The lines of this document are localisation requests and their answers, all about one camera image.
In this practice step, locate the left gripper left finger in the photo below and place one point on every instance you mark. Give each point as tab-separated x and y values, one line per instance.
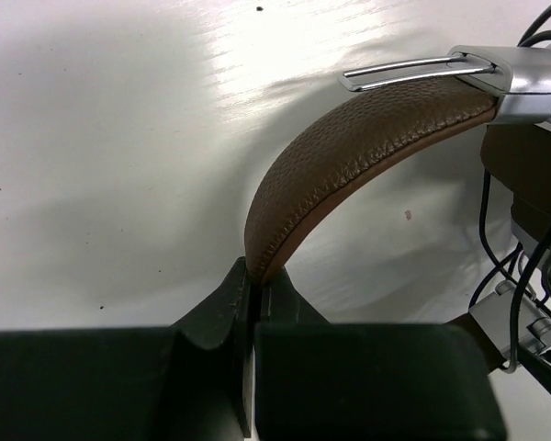
190	380

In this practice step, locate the brown silver headphones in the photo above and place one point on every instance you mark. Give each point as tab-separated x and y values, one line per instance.
408	107

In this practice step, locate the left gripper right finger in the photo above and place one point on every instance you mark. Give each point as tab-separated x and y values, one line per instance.
317	380

